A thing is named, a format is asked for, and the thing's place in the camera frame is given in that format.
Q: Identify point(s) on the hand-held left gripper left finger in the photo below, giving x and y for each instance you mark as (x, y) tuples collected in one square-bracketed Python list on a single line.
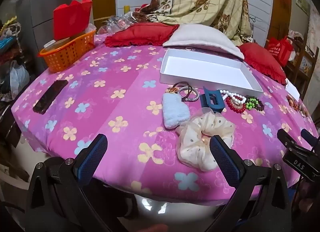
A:
[(92, 158)]

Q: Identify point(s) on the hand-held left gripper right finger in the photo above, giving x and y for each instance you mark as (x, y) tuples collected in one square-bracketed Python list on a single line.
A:
[(225, 159)]

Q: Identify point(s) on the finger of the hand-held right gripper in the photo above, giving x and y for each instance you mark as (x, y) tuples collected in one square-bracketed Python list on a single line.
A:
[(297, 163), (310, 140)]

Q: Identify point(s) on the cream dotted scrunchie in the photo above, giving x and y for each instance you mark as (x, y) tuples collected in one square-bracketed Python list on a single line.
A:
[(195, 152)]

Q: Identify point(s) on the blue claw hair clip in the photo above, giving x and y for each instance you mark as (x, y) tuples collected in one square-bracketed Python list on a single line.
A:
[(217, 104)]

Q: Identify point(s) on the light blue fluffy hair clip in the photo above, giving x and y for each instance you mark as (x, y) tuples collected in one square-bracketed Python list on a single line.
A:
[(173, 112)]

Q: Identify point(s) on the white cardboard box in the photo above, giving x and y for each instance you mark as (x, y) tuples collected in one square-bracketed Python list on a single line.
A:
[(200, 69)]

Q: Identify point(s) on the brown beaded jewelry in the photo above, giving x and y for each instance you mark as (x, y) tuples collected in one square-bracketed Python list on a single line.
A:
[(296, 104)]

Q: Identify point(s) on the pink floral bedsheet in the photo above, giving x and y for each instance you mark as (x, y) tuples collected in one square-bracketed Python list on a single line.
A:
[(112, 112)]

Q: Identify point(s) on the white card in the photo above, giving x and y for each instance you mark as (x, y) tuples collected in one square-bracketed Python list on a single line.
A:
[(292, 89)]

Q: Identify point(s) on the black smartphone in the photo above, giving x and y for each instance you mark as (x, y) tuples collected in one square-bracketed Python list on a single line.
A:
[(50, 97)]

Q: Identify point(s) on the wooden chair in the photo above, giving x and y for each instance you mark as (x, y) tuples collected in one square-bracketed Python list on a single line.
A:
[(303, 59)]

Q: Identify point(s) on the red frilled pillow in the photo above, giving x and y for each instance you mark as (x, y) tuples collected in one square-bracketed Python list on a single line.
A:
[(140, 34), (262, 59)]

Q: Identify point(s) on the red shopping bag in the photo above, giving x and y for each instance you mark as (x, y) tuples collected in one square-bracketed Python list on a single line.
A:
[(280, 49)]

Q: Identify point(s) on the orange plastic basket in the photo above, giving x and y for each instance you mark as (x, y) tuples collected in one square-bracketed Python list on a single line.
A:
[(67, 54)]

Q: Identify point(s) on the white pillow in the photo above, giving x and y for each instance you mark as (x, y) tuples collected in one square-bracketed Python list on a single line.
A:
[(200, 35)]

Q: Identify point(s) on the pile of plastic bags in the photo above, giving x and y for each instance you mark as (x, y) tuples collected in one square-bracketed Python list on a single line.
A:
[(12, 59)]

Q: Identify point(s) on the clear plastic bag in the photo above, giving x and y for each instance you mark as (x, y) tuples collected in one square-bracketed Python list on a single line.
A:
[(117, 21)]

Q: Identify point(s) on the red paper bag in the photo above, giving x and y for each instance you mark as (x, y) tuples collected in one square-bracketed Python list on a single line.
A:
[(72, 19)]

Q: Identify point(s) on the wall picture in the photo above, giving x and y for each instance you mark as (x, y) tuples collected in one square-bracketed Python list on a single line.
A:
[(302, 3)]

